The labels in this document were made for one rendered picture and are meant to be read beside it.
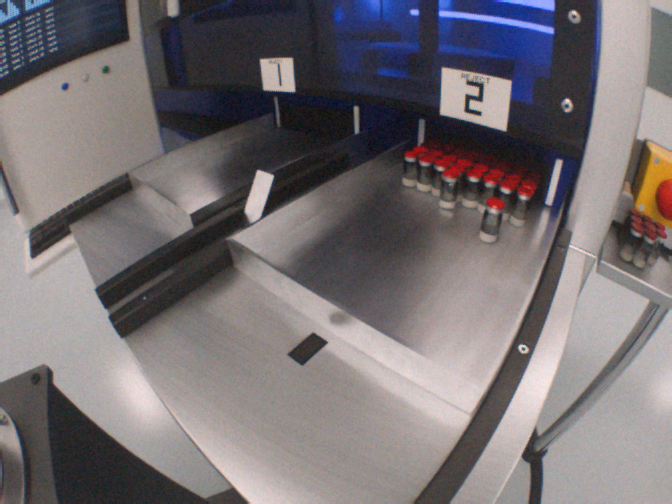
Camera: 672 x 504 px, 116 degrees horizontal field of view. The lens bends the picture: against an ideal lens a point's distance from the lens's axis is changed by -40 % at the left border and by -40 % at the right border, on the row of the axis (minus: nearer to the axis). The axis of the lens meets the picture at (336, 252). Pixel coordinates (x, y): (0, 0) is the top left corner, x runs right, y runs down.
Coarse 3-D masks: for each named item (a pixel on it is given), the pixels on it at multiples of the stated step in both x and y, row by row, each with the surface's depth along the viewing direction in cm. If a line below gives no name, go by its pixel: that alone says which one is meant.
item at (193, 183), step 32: (256, 128) 69; (160, 160) 55; (192, 160) 60; (224, 160) 58; (256, 160) 56; (288, 160) 55; (320, 160) 50; (160, 192) 42; (192, 192) 48; (224, 192) 47; (192, 224) 37
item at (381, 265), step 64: (320, 192) 40; (384, 192) 45; (256, 256) 30; (320, 256) 35; (384, 256) 34; (448, 256) 34; (512, 256) 33; (320, 320) 27; (384, 320) 28; (448, 320) 27; (512, 320) 26; (448, 384) 20
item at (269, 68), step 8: (264, 64) 53; (272, 64) 51; (280, 64) 50; (288, 64) 49; (264, 72) 54; (272, 72) 52; (288, 72) 50; (264, 80) 55; (272, 80) 54; (288, 80) 51; (264, 88) 56; (272, 88) 55; (280, 88) 53; (288, 88) 52
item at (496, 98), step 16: (448, 80) 35; (464, 80) 33; (480, 80) 32; (496, 80) 31; (448, 96) 36; (464, 96) 34; (496, 96) 32; (448, 112) 37; (464, 112) 36; (496, 112) 33; (496, 128) 34
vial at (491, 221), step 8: (488, 208) 33; (488, 216) 33; (496, 216) 33; (488, 224) 34; (496, 224) 33; (480, 232) 35; (488, 232) 34; (496, 232) 34; (488, 240) 35; (496, 240) 35
